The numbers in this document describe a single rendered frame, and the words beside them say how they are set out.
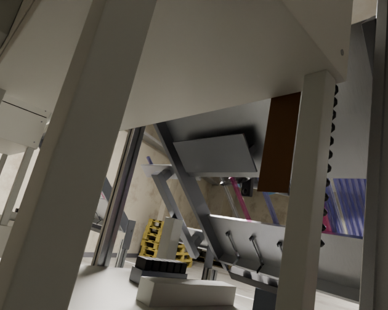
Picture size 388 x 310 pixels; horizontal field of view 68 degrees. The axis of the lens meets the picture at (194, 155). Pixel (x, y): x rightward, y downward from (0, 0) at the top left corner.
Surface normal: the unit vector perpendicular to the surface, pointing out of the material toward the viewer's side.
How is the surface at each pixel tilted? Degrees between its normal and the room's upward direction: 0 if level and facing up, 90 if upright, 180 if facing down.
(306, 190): 90
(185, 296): 90
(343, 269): 137
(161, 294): 90
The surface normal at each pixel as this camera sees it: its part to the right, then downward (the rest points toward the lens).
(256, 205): -0.39, -0.31
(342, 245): -0.63, 0.48
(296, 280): -0.71, -0.32
